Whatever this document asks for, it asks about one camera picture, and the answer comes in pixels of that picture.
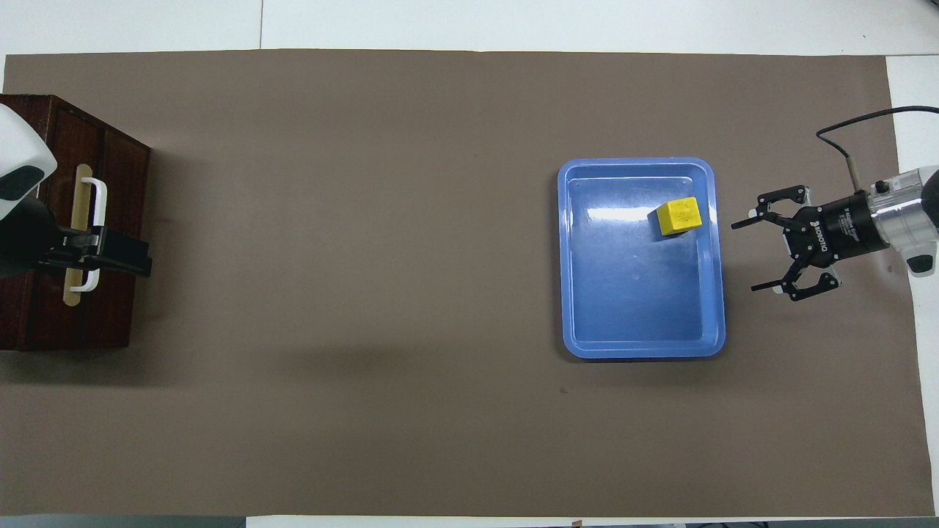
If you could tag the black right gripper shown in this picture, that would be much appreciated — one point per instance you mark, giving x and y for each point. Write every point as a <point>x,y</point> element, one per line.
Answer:
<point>843,227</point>

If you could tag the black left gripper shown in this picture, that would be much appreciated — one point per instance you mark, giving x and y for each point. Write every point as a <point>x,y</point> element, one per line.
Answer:
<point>26,238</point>

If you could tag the dark wooden drawer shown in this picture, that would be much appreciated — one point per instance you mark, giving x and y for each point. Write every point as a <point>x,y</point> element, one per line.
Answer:
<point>121,191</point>

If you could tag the yellow cube block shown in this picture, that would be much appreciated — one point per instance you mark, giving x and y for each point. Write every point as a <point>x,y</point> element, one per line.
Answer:
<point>678,216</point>

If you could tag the dark wooden drawer cabinet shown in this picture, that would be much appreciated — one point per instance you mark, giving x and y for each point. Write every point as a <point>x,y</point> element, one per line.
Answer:
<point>18,308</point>

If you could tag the blue plastic tray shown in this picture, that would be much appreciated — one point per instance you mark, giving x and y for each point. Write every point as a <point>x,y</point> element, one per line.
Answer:
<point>631,293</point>

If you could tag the brown table mat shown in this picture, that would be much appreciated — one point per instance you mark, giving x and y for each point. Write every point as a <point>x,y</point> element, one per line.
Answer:
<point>411,220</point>

